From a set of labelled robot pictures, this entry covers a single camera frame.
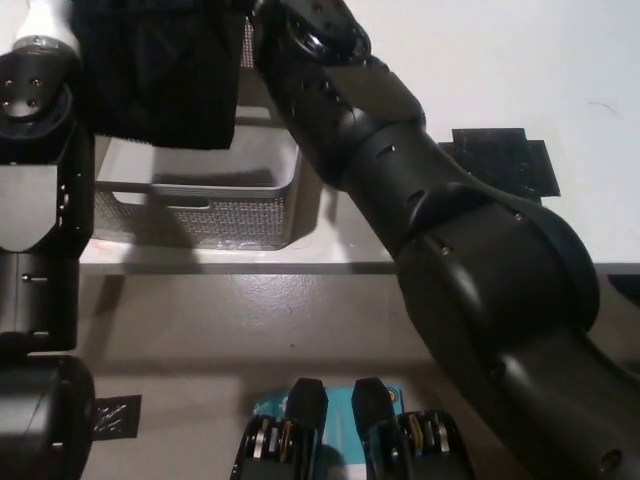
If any black fabric lunch bag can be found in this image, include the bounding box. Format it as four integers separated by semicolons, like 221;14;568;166
69;0;250;152

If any grey perforated plastic basket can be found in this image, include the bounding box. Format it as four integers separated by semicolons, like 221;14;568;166
92;14;304;251

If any black tape patch on table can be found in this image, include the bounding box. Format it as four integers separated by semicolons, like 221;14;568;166
437;127;563;201

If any left black robot body block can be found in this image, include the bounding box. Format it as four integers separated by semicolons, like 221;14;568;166
232;377;330;480

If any black floor tape marker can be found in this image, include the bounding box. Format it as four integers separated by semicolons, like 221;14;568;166
92;394;143;443

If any dark object under table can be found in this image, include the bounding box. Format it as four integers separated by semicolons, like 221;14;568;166
606;273;640;312

